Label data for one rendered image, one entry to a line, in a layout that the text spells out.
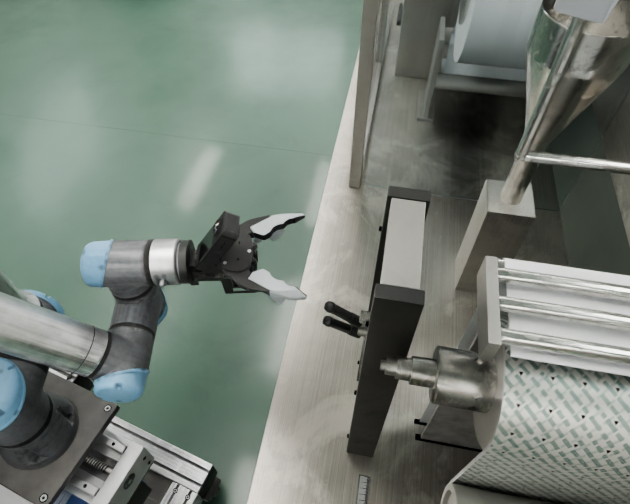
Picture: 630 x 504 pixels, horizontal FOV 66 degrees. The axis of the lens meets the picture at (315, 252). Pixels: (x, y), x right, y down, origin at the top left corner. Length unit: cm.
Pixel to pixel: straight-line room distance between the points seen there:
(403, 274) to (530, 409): 17
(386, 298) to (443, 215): 85
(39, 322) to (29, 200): 220
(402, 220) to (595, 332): 22
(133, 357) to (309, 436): 37
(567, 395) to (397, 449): 52
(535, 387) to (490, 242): 56
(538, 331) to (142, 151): 268
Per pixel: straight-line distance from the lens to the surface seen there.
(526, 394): 52
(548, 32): 78
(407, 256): 52
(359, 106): 118
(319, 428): 100
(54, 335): 79
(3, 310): 77
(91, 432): 118
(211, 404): 201
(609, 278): 59
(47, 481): 118
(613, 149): 122
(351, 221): 127
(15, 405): 102
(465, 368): 55
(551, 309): 51
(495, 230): 102
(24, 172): 314
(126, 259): 80
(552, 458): 57
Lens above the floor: 185
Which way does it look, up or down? 52 degrees down
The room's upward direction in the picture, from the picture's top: straight up
